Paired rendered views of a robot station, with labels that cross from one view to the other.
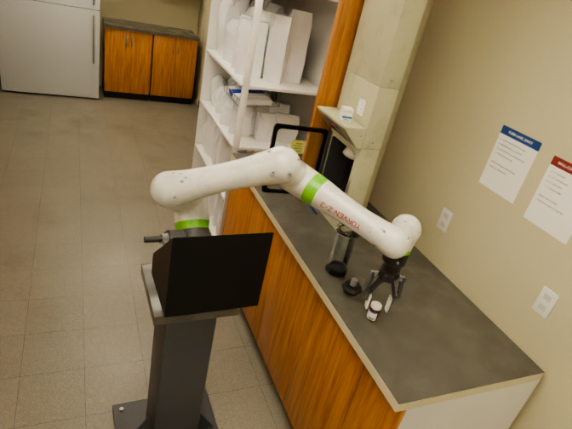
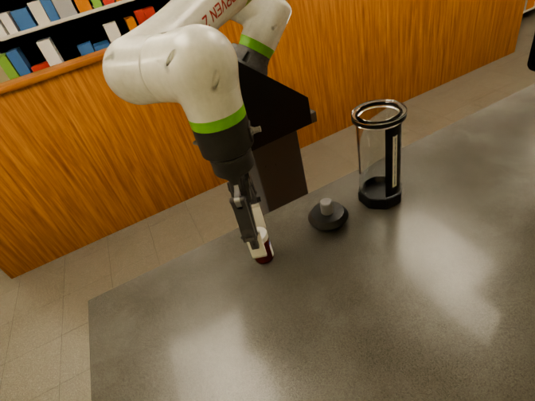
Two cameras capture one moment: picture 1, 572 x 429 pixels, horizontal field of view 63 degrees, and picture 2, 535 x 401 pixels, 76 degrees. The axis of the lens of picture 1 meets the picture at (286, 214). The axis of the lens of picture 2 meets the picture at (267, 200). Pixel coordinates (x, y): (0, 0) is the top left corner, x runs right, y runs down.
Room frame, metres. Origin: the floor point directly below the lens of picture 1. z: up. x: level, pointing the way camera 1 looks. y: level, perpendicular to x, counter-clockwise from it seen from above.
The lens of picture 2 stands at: (1.65, -0.94, 1.50)
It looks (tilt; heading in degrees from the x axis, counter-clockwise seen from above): 38 degrees down; 102
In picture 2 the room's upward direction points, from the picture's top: 16 degrees counter-clockwise
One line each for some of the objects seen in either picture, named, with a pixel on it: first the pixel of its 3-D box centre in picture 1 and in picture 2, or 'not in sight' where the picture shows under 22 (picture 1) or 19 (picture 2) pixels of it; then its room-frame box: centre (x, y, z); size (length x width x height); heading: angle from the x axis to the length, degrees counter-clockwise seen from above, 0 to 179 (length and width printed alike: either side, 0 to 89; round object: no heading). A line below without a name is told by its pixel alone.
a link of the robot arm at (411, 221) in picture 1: (403, 233); (200, 76); (1.50, -0.43, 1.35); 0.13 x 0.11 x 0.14; 156
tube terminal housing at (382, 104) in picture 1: (362, 152); not in sight; (2.35, -0.32, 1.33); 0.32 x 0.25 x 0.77; 28
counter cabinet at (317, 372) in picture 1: (326, 304); not in sight; (2.17, -0.35, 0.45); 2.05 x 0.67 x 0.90; 28
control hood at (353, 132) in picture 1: (338, 126); not in sight; (2.27, -0.16, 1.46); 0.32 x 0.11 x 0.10; 28
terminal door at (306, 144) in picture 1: (294, 161); not in sight; (2.37, 0.02, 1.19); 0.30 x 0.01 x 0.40; 111
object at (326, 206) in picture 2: (352, 285); (327, 212); (1.65, -0.35, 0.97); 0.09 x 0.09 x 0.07
